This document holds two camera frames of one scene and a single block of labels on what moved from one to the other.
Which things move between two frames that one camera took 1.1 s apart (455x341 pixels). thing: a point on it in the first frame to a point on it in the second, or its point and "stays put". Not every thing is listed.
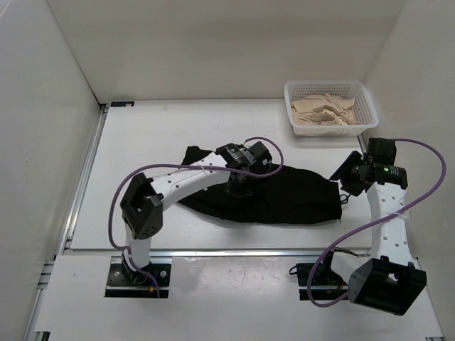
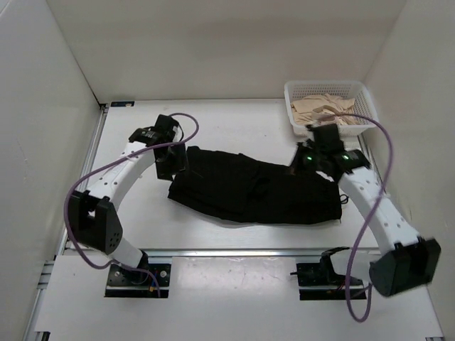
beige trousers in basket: x=324 y=109 stays put
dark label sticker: x=121 y=104 stays put
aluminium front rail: x=250 y=253 stays put
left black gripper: x=239 y=191 to x=166 y=172
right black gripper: x=343 y=174 to x=301 y=148
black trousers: x=292 y=196 stays put
